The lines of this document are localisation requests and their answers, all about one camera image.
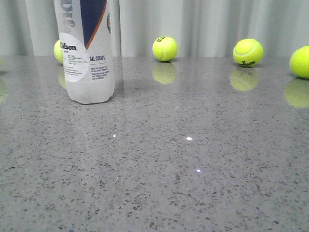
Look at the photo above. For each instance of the clear plastic tennis ball can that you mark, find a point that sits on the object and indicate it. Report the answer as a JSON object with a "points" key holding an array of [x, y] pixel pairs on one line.
{"points": [[85, 40]]}

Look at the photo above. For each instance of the yellow tennis ball centre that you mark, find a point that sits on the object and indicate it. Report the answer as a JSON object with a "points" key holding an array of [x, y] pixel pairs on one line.
{"points": [[165, 48]]}

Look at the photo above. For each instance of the yellow tennis ball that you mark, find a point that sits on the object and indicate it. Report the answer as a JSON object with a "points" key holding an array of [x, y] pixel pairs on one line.
{"points": [[299, 62], [165, 48]]}

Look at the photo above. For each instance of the yellow tennis ball number five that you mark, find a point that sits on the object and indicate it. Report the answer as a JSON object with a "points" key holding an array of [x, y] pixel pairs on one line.
{"points": [[248, 52]]}

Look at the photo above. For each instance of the yellow tennis ball Roland Garros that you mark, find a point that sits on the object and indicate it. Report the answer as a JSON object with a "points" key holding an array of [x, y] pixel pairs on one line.
{"points": [[58, 52]]}

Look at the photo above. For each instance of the yellow tennis ball far right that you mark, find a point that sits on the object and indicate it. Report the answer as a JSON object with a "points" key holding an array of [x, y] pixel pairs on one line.
{"points": [[299, 62]]}

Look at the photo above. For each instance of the white pleated curtain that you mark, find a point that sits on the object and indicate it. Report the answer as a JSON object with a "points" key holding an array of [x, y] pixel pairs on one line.
{"points": [[202, 28]]}

